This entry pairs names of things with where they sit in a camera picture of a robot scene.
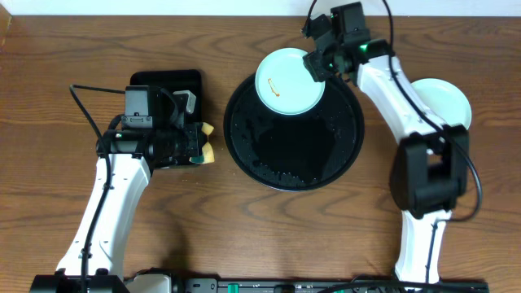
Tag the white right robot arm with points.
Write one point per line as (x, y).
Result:
(429, 172)

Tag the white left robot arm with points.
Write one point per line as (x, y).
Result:
(127, 159)

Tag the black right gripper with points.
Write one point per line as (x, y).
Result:
(317, 66)

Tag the green and yellow sponge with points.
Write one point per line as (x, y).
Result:
(207, 155)

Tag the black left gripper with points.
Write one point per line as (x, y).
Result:
(194, 142)

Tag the black round tray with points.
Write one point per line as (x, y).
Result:
(294, 153)

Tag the black rectangular tray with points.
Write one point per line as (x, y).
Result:
(174, 81)

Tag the mint green plate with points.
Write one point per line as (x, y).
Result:
(284, 85)
(445, 100)

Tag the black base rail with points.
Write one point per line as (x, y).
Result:
(360, 284)

